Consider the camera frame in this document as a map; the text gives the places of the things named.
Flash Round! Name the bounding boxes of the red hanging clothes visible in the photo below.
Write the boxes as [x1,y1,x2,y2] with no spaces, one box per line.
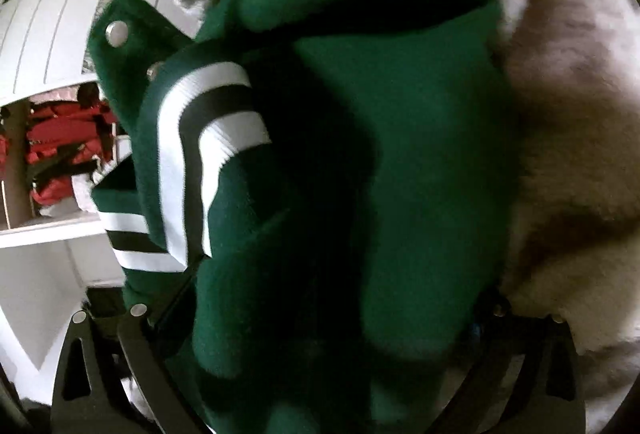
[24,98,120,215]

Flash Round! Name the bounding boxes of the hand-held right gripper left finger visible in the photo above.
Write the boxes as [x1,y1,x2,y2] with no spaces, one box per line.
[50,303,203,434]

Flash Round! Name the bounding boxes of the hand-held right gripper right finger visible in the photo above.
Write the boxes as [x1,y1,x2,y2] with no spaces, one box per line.
[440,301,587,434]

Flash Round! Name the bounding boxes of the white wardrobe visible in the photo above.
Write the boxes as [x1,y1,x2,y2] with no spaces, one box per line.
[0,0,201,397]

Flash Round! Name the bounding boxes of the pink floral blanket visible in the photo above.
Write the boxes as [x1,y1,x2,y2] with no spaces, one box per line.
[440,0,639,431]

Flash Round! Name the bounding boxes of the green white varsity jacket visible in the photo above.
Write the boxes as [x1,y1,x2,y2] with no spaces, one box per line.
[86,0,521,434]

